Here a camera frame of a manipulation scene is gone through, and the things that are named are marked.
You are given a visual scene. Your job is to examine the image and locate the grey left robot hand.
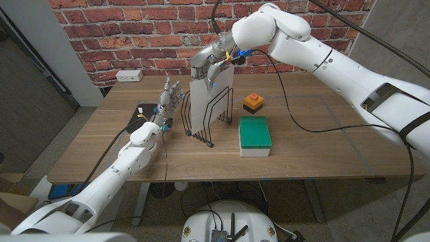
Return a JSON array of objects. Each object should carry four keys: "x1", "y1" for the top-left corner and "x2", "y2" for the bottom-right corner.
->
[{"x1": 152, "y1": 77, "x2": 185, "y2": 126}]

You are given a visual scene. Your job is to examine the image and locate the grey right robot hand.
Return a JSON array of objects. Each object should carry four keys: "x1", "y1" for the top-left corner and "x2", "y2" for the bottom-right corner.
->
[{"x1": 190, "y1": 30, "x2": 238, "y2": 91}]

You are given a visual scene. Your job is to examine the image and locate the white paper sheet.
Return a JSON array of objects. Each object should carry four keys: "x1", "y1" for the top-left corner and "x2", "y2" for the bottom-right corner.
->
[{"x1": 189, "y1": 65, "x2": 235, "y2": 135}]

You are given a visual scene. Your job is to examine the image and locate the white box with green lid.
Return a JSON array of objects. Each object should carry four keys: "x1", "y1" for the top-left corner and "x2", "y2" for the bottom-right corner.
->
[{"x1": 238, "y1": 116, "x2": 273, "y2": 158}]

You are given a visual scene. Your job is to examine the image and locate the white power outlet strip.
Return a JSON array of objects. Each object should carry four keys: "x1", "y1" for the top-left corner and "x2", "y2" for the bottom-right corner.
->
[{"x1": 115, "y1": 69, "x2": 144, "y2": 83}]

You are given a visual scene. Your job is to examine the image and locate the orange emergency stop button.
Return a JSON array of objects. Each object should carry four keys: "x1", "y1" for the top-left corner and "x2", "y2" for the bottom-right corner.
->
[{"x1": 243, "y1": 93, "x2": 265, "y2": 114}]

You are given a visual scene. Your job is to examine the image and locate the red brick print backdrop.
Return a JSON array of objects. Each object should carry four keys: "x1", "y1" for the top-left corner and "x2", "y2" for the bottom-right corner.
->
[{"x1": 48, "y1": 0, "x2": 377, "y2": 88}]

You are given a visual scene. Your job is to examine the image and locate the white table leg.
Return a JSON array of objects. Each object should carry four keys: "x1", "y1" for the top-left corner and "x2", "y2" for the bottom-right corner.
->
[
  {"x1": 132, "y1": 182, "x2": 151, "y2": 227},
  {"x1": 303, "y1": 179, "x2": 326, "y2": 224}
]

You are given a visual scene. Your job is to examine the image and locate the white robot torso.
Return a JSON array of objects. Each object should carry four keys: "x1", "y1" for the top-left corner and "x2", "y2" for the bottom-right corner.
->
[{"x1": 180, "y1": 200, "x2": 279, "y2": 242}]

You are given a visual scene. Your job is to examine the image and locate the dark perforated partition panel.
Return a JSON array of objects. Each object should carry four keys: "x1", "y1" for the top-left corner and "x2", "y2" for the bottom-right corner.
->
[{"x1": 0, "y1": 16, "x2": 81, "y2": 174}]

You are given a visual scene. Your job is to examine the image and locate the blue and white floor device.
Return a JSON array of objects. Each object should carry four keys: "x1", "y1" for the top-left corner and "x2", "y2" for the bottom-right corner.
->
[{"x1": 30, "y1": 175, "x2": 84, "y2": 204}]

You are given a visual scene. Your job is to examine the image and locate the black antennas on torso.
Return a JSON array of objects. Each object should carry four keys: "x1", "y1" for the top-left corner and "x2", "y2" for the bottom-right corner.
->
[{"x1": 229, "y1": 212, "x2": 250, "y2": 242}]

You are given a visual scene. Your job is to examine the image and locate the black wire file holder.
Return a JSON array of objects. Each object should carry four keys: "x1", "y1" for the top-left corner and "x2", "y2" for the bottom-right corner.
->
[{"x1": 180, "y1": 77, "x2": 234, "y2": 149}]

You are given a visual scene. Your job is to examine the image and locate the thin black left wrist cable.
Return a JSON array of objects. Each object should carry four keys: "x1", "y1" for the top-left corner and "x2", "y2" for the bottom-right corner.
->
[{"x1": 83, "y1": 129, "x2": 169, "y2": 233}]

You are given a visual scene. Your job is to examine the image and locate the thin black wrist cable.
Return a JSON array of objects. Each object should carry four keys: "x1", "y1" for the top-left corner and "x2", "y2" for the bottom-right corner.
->
[
  {"x1": 250, "y1": 48, "x2": 415, "y2": 242},
  {"x1": 83, "y1": 129, "x2": 169, "y2": 233}
]

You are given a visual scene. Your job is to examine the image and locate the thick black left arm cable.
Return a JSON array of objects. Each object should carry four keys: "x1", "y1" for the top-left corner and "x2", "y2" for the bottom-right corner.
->
[{"x1": 69, "y1": 117, "x2": 148, "y2": 198}]

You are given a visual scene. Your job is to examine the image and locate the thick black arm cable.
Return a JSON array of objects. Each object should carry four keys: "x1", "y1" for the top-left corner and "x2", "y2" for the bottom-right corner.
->
[
  {"x1": 210, "y1": 0, "x2": 430, "y2": 79},
  {"x1": 69, "y1": 117, "x2": 148, "y2": 198}
]

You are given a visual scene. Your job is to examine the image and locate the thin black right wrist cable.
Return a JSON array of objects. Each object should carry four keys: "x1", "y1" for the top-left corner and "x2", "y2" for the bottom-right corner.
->
[{"x1": 250, "y1": 48, "x2": 415, "y2": 242}]

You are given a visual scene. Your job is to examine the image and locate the black floor cable loop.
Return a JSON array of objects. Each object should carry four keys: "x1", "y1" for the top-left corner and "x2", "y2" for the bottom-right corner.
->
[{"x1": 180, "y1": 186, "x2": 224, "y2": 231}]

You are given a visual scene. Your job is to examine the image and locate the white floor cable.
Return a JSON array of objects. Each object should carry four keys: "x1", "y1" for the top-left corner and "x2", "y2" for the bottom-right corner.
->
[{"x1": 257, "y1": 181, "x2": 293, "y2": 237}]

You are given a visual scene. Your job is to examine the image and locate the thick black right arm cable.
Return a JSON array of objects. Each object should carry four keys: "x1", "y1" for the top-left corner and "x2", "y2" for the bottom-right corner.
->
[{"x1": 210, "y1": 0, "x2": 430, "y2": 79}]

